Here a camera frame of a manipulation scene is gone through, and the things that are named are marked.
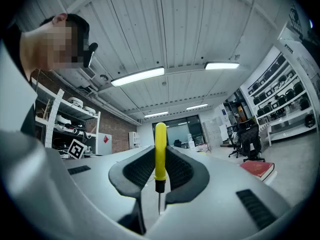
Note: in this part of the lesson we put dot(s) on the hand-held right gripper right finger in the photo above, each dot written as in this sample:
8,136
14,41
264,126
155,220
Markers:
197,181

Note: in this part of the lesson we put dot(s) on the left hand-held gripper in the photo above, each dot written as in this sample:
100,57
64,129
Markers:
76,148

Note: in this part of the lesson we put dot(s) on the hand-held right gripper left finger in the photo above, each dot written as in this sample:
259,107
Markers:
117,181

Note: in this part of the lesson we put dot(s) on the white refrigerator red label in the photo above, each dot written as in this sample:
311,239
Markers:
104,144

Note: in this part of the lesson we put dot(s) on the white water dispenser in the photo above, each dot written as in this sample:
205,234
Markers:
191,141

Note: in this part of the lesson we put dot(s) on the white round device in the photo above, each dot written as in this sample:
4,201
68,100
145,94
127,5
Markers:
89,109
75,101

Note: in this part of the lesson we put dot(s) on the white small cabinet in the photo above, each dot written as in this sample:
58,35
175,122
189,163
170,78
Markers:
133,139

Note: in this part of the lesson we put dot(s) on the grey locker cabinet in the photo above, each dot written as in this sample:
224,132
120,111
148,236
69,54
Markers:
212,131

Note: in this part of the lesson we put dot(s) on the dark glass window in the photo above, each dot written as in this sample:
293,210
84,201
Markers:
180,131

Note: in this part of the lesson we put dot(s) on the red hardcover book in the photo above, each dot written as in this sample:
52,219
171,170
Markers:
257,168

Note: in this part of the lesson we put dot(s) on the black office chair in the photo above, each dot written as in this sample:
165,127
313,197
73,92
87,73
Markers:
250,139

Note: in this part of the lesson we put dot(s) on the long ceiling light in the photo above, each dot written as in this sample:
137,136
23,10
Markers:
137,76
221,65
197,106
156,114

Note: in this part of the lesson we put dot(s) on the white ceiling air conditioner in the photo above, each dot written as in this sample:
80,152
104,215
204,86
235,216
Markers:
87,72

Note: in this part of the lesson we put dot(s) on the black metal rack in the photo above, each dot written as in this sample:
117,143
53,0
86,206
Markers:
236,109

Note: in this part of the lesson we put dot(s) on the person's black white shirt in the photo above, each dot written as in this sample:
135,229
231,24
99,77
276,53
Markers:
15,84

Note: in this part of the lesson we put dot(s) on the group of black round devices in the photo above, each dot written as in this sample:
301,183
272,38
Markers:
282,99

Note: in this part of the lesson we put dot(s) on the black head-mounted camera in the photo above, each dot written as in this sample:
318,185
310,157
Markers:
87,59

